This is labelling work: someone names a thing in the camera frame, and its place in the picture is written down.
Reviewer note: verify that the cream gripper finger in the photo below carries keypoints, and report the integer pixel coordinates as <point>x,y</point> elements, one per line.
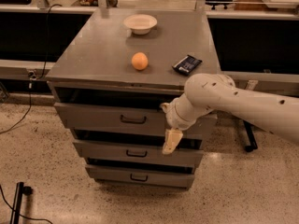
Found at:
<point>171,141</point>

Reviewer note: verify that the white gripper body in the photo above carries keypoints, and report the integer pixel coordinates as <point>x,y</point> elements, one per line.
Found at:
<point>172,117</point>

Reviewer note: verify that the grey top drawer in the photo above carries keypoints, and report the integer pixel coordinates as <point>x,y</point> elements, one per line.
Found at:
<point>112,119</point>

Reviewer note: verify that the grey drawer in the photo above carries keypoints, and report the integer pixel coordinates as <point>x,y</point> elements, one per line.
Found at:
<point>137,153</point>
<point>112,119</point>
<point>143,177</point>

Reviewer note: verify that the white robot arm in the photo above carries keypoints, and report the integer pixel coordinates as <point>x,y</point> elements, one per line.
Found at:
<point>204,93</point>

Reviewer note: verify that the grey bottom drawer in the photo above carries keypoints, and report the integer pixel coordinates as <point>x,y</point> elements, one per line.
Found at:
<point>143,177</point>

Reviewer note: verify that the grey drawer cabinet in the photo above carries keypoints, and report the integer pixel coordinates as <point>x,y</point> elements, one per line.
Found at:
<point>96,69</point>

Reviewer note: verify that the grey middle drawer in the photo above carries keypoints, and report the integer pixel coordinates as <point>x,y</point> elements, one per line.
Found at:
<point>137,153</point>

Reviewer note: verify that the dark blue snack packet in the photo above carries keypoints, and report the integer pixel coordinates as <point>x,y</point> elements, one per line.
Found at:
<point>186,65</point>

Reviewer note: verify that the orange fruit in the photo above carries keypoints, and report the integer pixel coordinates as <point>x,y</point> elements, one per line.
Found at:
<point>140,61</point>

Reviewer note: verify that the black caster leg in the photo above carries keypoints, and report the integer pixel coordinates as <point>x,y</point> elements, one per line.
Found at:
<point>252,142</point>

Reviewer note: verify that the white bowl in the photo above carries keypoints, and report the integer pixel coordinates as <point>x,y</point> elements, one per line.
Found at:
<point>140,24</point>

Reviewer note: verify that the black stand leg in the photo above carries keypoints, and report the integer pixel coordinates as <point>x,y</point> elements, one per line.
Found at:
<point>20,191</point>

